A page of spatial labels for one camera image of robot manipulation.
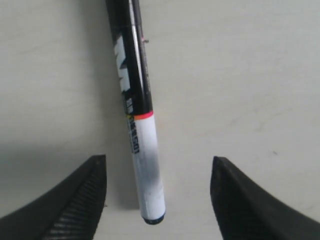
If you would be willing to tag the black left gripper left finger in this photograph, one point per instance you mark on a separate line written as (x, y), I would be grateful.
(69, 211)

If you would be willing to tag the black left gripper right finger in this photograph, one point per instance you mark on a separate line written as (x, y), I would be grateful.
(246, 211)

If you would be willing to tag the black and white marker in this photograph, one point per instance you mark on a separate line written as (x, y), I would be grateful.
(128, 40)

